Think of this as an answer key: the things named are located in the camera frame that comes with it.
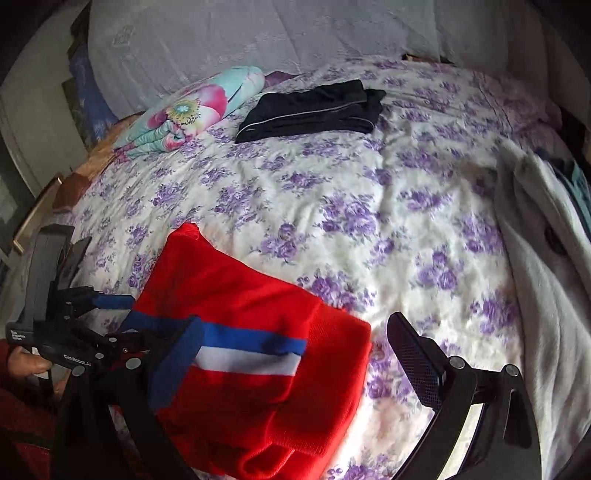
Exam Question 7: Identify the purple floral bedspread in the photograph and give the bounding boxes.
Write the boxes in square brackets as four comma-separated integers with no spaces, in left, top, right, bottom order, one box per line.
[0,55,568,480]

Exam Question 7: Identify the orange cloth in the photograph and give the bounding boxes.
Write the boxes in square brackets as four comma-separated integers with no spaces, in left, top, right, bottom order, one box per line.
[53,111,144,208]

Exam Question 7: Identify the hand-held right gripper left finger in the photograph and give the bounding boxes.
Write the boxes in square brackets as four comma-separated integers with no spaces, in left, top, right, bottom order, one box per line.
[55,316,204,480]

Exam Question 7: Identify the wooden bed frame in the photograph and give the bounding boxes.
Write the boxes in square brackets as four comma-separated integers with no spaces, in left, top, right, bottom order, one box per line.
[11,173,65,254]

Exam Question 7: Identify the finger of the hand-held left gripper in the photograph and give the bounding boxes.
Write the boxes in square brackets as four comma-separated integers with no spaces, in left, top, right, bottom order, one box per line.
[95,323,185,355]
[69,286,136,311]

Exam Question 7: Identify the pale grey fleece garment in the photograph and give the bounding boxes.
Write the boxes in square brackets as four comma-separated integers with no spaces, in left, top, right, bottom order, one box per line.
[496,138,591,480]

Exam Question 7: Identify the white lace cloth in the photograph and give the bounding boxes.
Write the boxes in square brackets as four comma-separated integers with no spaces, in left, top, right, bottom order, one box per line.
[88,0,439,116]

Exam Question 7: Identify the blue cloth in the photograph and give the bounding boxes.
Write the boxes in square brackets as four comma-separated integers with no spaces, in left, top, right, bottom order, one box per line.
[68,44,118,144]

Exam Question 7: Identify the person's left hand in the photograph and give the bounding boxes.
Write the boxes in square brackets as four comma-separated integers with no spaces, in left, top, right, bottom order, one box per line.
[7,344,54,384]

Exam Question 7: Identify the red pants with striped band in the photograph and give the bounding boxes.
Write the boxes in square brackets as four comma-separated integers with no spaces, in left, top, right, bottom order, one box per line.
[117,222,374,480]

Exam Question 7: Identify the folded black pants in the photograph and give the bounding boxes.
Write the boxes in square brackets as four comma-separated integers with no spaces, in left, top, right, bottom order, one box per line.
[235,79,387,144]

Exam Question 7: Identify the teal grey clothes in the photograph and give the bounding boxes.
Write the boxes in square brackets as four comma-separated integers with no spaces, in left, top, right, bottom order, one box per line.
[549,157,591,220]

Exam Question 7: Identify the folded teal pink floral quilt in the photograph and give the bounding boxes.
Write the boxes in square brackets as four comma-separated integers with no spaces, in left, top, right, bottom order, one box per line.
[113,66,266,161]

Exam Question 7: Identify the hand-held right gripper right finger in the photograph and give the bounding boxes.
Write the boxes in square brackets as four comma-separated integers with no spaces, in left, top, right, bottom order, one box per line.
[387,313,541,480]

